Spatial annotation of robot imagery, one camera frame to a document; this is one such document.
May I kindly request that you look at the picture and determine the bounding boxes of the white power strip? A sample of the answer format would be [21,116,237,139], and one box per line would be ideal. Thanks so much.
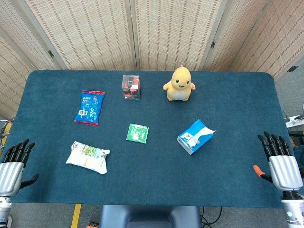
[285,114,304,128]

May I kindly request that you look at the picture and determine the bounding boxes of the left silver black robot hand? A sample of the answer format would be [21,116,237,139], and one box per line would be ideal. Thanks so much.
[0,139,40,198]

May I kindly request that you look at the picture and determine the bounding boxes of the blue snack bag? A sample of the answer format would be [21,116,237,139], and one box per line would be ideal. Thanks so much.
[73,90,106,127]

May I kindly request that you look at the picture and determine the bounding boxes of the yellow plush dinosaur toy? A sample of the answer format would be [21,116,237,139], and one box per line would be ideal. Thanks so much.
[162,65,197,102]

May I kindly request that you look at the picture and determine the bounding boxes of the woven folding screen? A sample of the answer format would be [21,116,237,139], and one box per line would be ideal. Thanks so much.
[0,0,304,121]

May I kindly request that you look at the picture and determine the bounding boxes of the white green tissue pack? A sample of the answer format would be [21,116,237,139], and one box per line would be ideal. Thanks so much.
[65,141,111,175]

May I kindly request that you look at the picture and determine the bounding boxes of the blue table cloth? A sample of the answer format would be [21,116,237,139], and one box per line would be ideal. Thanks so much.
[0,69,296,209]

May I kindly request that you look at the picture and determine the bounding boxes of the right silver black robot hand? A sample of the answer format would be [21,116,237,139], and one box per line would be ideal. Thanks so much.
[253,131,304,193]

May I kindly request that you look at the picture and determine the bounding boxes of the black floor cable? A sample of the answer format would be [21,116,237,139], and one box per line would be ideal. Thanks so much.
[199,206,223,228]

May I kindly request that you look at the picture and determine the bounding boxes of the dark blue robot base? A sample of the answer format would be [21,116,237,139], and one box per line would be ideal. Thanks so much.
[98,204,202,228]

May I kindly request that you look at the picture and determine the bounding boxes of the green sachet packet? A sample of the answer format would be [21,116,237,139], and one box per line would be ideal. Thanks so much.
[125,123,150,144]

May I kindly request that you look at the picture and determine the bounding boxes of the blue tissue box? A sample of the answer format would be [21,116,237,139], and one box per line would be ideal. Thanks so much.
[176,119,215,156]

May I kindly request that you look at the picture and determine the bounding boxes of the metal chair frame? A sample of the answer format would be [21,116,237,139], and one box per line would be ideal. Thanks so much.
[0,119,10,151]

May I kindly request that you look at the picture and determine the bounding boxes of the clear cube box red contents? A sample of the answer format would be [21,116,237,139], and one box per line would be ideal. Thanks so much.
[122,74,141,101]

